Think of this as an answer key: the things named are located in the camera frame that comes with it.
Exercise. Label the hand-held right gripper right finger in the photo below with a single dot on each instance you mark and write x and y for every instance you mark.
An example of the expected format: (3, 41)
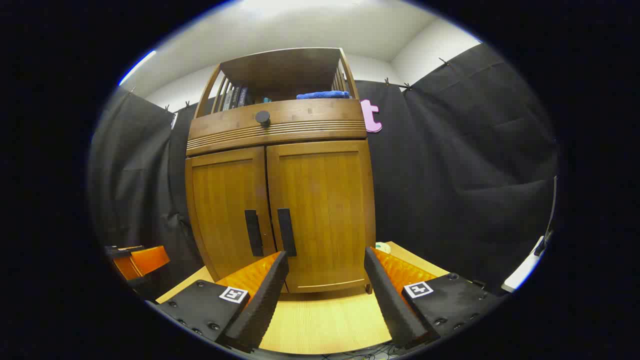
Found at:
(395, 305)

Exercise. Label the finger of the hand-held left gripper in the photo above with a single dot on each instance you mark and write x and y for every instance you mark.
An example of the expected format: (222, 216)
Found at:
(150, 260)

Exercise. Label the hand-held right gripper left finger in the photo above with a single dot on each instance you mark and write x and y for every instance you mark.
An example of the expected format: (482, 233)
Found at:
(265, 305)

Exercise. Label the wooden cabinet door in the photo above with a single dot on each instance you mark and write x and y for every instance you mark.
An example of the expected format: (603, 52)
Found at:
(220, 200)
(325, 200)

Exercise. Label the wooden double-door shoe cabinet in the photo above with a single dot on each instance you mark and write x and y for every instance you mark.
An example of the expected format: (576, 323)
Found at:
(280, 67)

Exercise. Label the wooden cabinet drawer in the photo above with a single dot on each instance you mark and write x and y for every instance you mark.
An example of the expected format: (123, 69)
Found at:
(310, 117)

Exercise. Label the small white round object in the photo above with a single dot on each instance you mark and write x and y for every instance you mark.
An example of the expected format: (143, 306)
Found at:
(383, 247)

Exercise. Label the white flat object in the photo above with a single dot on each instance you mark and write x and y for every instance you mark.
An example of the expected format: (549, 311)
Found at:
(522, 272)

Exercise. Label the black backdrop cloth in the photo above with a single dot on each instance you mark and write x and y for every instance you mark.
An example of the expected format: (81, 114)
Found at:
(450, 175)

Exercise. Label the dark equipment stand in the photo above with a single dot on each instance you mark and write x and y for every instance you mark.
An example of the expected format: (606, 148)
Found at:
(544, 242)

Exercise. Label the pale grey book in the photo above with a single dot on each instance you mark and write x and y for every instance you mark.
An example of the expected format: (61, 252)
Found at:
(228, 101)

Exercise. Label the black round drawer knob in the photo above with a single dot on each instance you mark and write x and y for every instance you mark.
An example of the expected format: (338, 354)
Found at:
(263, 118)

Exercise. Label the dark book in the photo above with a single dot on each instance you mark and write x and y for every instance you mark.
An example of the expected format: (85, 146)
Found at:
(236, 98)

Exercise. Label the blue-purple book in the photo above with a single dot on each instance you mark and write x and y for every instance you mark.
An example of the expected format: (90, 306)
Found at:
(243, 96)

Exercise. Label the blue folded cloth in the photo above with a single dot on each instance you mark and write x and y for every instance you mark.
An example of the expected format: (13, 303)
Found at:
(322, 95)

